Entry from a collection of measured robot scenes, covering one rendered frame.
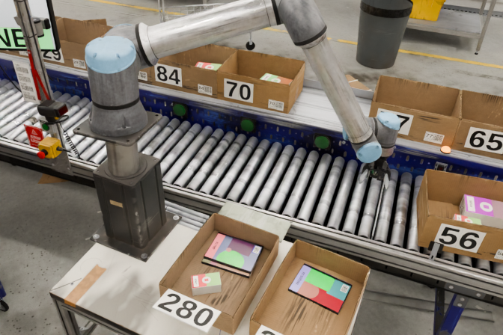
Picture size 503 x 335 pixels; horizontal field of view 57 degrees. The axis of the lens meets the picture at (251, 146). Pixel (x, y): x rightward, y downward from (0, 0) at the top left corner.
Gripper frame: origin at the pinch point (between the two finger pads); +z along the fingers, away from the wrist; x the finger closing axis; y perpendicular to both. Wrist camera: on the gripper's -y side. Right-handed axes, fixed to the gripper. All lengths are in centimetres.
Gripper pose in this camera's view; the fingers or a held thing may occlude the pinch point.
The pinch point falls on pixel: (373, 185)
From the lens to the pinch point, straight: 212.1
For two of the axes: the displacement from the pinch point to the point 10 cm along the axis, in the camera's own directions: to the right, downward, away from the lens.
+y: -3.5, 5.5, -7.6
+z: -0.3, 8.1, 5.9
